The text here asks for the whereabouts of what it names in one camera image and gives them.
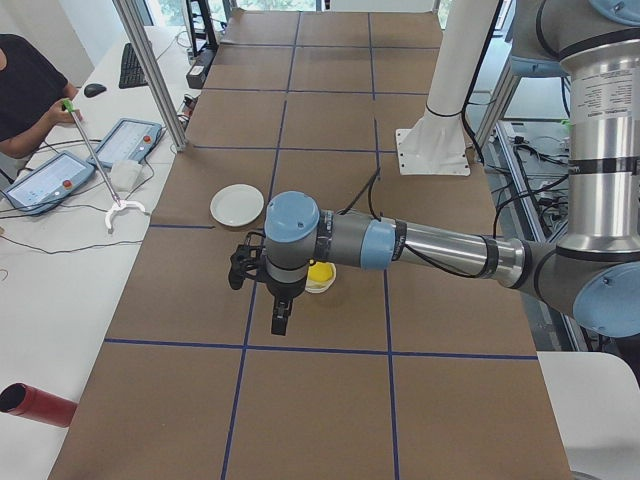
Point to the red cylinder tube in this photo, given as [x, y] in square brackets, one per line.
[31, 403]

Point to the near teach pendant tablet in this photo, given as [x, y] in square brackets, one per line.
[48, 185]

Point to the white round plate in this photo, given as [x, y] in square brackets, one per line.
[237, 205]

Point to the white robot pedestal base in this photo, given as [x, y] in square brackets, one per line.
[435, 145]

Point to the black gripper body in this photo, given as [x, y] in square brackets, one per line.
[283, 293]

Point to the aluminium frame post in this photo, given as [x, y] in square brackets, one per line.
[134, 28]

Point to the black power strip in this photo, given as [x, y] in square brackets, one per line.
[197, 74]

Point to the white crumpled cloth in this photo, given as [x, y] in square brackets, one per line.
[124, 175]

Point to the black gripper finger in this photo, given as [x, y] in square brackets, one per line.
[281, 312]

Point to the black keyboard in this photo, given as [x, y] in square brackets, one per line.
[131, 72]

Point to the yellow lemon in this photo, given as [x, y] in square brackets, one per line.
[320, 274]

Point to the teach pendant tablet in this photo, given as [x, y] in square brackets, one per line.
[48, 185]
[129, 139]

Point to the far teach pendant tablet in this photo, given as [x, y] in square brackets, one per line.
[129, 139]

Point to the black computer mouse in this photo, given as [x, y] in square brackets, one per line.
[92, 90]

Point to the person in black shirt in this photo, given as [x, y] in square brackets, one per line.
[32, 96]

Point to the white plastic bowl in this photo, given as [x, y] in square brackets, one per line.
[309, 288]

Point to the reacher grabber tool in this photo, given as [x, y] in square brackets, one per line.
[119, 204]

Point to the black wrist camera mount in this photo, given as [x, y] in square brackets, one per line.
[247, 261]

